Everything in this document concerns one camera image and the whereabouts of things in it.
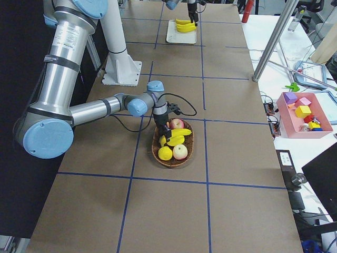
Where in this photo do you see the pink white apple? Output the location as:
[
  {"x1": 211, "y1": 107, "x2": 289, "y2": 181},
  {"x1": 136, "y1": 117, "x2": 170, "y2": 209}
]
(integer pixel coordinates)
[{"x1": 173, "y1": 144, "x2": 188, "y2": 160}]

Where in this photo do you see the purple toy cube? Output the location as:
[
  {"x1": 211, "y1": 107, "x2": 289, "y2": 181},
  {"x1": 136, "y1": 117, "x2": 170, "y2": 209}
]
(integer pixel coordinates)
[{"x1": 283, "y1": 92, "x2": 298, "y2": 104}]

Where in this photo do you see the black monitor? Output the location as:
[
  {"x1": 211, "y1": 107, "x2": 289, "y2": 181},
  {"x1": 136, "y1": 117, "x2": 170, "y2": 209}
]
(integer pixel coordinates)
[{"x1": 302, "y1": 143, "x2": 336, "y2": 221}]

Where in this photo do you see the brown wicker basket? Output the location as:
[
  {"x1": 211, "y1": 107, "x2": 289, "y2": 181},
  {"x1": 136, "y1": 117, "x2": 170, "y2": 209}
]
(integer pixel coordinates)
[{"x1": 151, "y1": 120, "x2": 194, "y2": 169}]

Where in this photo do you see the clear water bottle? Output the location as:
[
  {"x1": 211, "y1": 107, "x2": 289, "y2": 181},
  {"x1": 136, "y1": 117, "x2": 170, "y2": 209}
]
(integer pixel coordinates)
[{"x1": 288, "y1": 5, "x2": 306, "y2": 32}]

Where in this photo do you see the yellow lemon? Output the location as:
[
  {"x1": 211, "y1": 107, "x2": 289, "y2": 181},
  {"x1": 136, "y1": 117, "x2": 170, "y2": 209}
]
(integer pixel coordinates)
[{"x1": 158, "y1": 146, "x2": 173, "y2": 161}]

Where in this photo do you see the red pink apple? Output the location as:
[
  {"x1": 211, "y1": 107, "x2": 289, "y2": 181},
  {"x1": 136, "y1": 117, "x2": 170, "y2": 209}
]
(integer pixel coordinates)
[{"x1": 170, "y1": 119, "x2": 184, "y2": 129}]

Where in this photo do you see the blue cased tablet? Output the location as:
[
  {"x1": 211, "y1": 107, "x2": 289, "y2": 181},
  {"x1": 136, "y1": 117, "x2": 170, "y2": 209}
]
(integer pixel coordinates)
[
  {"x1": 293, "y1": 61, "x2": 328, "y2": 90},
  {"x1": 321, "y1": 91, "x2": 336, "y2": 108}
]

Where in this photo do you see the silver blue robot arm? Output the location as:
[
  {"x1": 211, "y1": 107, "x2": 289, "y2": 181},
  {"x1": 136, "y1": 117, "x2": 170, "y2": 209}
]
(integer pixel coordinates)
[
  {"x1": 163, "y1": 0, "x2": 199, "y2": 26},
  {"x1": 15, "y1": 1, "x2": 169, "y2": 159}
]

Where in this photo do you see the yellow banana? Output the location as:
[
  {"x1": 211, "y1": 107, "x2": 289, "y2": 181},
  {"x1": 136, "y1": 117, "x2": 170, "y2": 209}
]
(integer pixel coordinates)
[
  {"x1": 176, "y1": 24, "x2": 196, "y2": 33},
  {"x1": 175, "y1": 18, "x2": 191, "y2": 25},
  {"x1": 158, "y1": 129, "x2": 192, "y2": 147},
  {"x1": 176, "y1": 23, "x2": 196, "y2": 30}
]

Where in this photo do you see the aluminium frame post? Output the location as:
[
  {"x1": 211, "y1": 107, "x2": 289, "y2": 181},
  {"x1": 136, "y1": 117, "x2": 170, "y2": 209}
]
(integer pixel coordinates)
[{"x1": 252, "y1": 0, "x2": 299, "y2": 82}]

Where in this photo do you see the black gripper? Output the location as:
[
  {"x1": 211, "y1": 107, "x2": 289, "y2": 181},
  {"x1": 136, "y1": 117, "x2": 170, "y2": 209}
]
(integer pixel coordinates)
[
  {"x1": 186, "y1": 0, "x2": 199, "y2": 26},
  {"x1": 154, "y1": 113, "x2": 172, "y2": 140}
]

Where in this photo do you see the yellow toy cube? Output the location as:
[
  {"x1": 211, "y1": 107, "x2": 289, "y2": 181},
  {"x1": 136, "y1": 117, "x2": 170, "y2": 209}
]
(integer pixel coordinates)
[{"x1": 295, "y1": 105, "x2": 312, "y2": 119}]

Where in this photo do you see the white bear print tray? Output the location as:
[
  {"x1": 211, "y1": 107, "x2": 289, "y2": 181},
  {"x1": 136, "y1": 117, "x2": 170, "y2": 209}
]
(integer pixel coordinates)
[{"x1": 166, "y1": 20, "x2": 196, "y2": 44}]

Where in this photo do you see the green handled reach grabber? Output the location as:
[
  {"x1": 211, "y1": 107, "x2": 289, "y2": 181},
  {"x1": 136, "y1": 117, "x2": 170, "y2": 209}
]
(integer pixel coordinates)
[{"x1": 268, "y1": 60, "x2": 336, "y2": 91}]

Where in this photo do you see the red bottle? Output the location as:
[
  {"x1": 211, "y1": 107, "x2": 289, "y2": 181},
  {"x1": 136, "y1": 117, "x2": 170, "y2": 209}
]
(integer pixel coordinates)
[{"x1": 241, "y1": 0, "x2": 255, "y2": 23}]

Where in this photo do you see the pink plastic bin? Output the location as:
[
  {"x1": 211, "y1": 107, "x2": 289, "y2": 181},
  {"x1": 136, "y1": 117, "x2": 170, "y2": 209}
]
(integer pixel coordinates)
[{"x1": 276, "y1": 92, "x2": 333, "y2": 139}]

